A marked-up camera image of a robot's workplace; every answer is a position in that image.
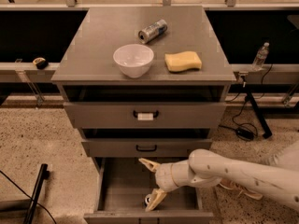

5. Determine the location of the middle grey drawer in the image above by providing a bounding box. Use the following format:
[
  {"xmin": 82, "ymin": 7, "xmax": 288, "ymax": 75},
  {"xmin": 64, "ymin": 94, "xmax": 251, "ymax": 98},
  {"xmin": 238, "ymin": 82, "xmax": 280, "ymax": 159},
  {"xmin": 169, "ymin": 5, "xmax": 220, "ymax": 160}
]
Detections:
[{"xmin": 82, "ymin": 138, "xmax": 212, "ymax": 158}]

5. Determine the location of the clear plastic water bottle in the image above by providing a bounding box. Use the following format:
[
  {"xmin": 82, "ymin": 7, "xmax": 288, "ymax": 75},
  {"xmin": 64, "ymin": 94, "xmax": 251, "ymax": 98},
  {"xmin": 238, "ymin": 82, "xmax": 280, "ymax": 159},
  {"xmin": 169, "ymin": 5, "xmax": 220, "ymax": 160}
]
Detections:
[{"xmin": 252, "ymin": 42, "xmax": 269, "ymax": 71}]

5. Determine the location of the blue pepsi can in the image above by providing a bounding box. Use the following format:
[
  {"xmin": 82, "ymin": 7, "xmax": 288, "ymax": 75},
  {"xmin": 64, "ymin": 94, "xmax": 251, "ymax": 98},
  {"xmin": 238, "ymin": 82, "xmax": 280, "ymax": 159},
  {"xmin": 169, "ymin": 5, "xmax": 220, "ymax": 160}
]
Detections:
[{"xmin": 144, "ymin": 194, "xmax": 151, "ymax": 207}]

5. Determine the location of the tan sneaker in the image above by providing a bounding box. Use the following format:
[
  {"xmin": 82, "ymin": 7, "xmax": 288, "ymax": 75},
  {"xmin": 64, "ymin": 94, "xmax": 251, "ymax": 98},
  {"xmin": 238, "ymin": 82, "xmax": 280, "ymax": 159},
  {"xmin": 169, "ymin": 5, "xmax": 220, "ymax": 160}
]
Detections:
[{"xmin": 219, "ymin": 178, "xmax": 263, "ymax": 201}]

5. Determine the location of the top grey drawer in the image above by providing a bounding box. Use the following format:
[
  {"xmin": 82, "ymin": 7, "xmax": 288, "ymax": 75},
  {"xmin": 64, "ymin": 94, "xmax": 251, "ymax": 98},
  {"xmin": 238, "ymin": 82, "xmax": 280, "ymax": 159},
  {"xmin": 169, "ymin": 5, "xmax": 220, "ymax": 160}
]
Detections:
[{"xmin": 64, "ymin": 102, "xmax": 225, "ymax": 129}]

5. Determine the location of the white ceramic bowl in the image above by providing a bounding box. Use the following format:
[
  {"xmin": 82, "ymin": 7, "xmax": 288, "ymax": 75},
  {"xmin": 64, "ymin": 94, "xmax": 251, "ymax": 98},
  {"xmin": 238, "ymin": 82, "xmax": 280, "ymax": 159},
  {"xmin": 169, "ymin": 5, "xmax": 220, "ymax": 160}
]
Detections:
[{"xmin": 113, "ymin": 44, "xmax": 154, "ymax": 78}]

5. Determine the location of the grey drawer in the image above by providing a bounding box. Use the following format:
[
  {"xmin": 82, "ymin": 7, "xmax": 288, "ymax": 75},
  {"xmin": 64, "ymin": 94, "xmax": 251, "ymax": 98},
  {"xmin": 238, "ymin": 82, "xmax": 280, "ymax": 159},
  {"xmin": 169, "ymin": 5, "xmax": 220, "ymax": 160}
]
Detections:
[
  {"xmin": 82, "ymin": 138, "xmax": 212, "ymax": 158},
  {"xmin": 64, "ymin": 102, "xmax": 225, "ymax": 129},
  {"xmin": 84, "ymin": 158, "xmax": 214, "ymax": 224}
]

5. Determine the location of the grey drawer cabinet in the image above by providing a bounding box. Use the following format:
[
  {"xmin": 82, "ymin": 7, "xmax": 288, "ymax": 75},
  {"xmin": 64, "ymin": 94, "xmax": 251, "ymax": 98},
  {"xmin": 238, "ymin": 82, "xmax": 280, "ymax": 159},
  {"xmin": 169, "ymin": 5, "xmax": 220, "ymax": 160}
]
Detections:
[{"xmin": 52, "ymin": 6, "xmax": 235, "ymax": 158}]

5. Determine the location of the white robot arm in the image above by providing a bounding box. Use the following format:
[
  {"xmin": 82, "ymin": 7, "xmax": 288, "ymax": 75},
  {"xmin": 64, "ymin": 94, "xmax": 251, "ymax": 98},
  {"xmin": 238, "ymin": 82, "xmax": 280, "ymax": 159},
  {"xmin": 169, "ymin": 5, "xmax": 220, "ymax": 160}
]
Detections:
[{"xmin": 139, "ymin": 143, "xmax": 299, "ymax": 211}]

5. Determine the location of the black stand leg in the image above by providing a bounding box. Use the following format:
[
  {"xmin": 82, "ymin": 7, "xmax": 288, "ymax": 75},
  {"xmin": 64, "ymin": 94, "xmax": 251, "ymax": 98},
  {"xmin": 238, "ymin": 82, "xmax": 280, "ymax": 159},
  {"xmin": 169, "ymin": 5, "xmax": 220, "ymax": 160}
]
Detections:
[{"xmin": 244, "ymin": 85, "xmax": 272, "ymax": 139}]

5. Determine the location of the bottom grey drawer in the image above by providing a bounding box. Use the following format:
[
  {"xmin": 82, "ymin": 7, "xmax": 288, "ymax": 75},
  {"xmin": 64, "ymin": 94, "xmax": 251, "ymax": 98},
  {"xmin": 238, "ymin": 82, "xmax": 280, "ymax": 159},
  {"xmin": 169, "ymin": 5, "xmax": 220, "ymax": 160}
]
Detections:
[{"xmin": 84, "ymin": 158, "xmax": 214, "ymax": 224}]

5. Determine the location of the black bar with cable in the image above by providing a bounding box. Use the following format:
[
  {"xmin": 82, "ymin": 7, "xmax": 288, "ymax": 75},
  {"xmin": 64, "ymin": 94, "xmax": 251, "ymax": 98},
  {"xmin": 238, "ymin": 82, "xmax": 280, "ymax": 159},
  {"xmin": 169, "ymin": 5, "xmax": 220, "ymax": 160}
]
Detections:
[{"xmin": 0, "ymin": 163, "xmax": 57, "ymax": 224}]

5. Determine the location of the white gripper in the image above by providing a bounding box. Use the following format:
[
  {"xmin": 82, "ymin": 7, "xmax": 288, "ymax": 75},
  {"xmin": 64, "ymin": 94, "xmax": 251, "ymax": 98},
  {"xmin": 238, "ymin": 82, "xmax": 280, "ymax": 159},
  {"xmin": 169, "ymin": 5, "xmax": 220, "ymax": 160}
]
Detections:
[{"xmin": 138, "ymin": 158, "xmax": 191, "ymax": 212}]

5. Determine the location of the yellow sponge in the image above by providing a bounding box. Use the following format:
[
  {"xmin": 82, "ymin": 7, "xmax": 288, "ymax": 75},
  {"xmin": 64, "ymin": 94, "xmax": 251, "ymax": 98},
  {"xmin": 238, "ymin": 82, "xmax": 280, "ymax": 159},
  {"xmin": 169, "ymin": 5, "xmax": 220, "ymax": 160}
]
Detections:
[{"xmin": 164, "ymin": 51, "xmax": 202, "ymax": 73}]

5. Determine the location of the silver can lying down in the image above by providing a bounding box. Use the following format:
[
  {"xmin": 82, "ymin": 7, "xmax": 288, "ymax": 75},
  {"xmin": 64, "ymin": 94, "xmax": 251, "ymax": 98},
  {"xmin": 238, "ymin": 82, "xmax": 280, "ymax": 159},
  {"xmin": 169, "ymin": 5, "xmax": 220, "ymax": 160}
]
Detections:
[{"xmin": 138, "ymin": 20, "xmax": 167, "ymax": 44}]

